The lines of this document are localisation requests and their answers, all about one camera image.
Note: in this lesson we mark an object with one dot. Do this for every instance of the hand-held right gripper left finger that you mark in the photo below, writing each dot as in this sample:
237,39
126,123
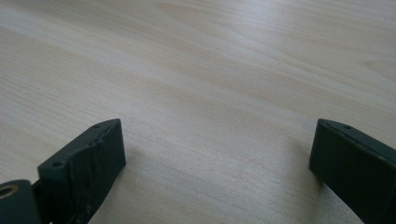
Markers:
84,168

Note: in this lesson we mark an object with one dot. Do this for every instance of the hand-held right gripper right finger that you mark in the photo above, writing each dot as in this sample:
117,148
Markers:
355,168

